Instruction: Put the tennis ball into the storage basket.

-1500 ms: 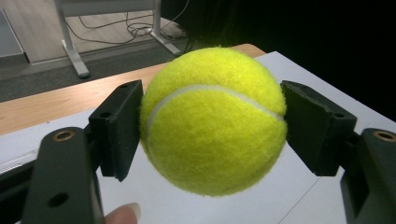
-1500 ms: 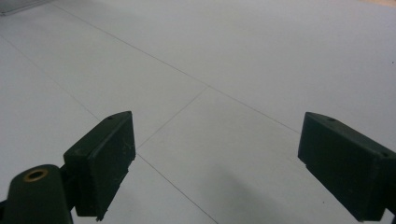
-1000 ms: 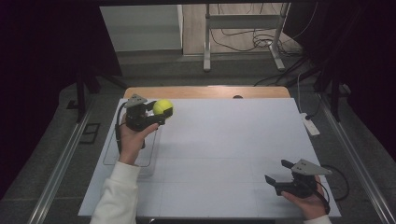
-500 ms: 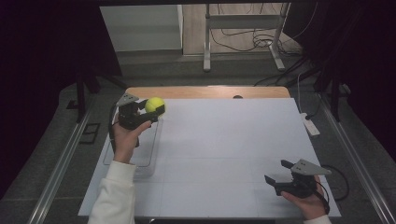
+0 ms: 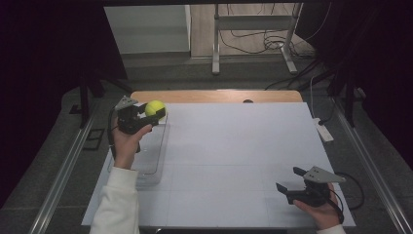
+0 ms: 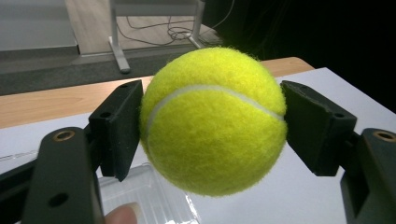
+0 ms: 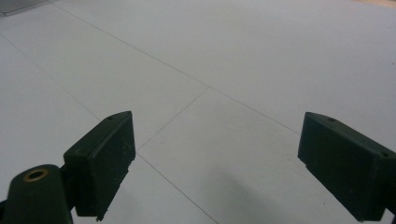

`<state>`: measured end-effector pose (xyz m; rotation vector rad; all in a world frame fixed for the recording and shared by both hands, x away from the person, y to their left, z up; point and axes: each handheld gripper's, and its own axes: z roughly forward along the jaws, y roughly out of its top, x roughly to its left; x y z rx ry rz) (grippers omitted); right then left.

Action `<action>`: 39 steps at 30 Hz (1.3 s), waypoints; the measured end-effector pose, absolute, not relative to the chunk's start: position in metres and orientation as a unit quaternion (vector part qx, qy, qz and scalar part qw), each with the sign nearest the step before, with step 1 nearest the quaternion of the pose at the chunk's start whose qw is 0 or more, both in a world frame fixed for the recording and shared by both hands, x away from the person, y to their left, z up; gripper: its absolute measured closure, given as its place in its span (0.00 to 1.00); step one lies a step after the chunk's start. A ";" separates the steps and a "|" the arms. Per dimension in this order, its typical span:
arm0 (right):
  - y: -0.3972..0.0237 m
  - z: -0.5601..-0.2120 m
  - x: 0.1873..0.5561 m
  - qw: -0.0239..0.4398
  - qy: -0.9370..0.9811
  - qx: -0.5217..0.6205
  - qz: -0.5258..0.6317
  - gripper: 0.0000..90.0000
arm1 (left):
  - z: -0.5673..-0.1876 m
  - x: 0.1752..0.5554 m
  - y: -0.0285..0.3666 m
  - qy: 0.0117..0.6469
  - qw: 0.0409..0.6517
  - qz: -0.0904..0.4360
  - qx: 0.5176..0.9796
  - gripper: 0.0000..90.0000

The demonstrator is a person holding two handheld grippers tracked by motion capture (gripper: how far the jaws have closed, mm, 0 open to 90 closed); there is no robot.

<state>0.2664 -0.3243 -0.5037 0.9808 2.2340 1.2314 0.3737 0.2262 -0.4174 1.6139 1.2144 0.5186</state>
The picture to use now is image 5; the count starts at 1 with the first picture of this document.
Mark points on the aluminium rail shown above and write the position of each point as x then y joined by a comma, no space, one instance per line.
373,175
61,175

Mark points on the person's right hand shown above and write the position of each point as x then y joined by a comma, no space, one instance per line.
323,214

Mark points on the person's white sleeve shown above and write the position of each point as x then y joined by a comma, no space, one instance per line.
117,201
331,230

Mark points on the yellow tennis ball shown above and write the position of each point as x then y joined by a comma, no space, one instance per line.
154,106

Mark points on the white power strip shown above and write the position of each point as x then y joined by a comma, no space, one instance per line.
323,130

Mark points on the dark curtain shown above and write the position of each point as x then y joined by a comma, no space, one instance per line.
45,81
383,65

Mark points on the black stand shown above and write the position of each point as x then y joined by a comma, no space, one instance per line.
85,97
349,97

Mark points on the black floor frame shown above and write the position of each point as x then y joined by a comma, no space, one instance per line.
94,139

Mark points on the person's left white sleeve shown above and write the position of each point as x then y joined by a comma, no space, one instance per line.
117,201

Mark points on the grey metal stand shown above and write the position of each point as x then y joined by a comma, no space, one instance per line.
253,22

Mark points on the white cabinet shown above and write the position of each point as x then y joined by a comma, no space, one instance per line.
149,29

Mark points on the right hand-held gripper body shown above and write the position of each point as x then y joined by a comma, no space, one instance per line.
313,191

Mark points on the person's left hand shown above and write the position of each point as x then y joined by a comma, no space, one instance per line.
127,146

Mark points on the wooden table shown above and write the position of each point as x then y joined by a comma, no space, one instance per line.
214,96

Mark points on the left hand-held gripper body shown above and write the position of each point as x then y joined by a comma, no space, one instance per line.
130,118

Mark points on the clear plastic container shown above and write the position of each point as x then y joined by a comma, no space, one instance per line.
152,152

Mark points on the person's right white sleeve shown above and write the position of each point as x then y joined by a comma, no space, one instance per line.
331,230

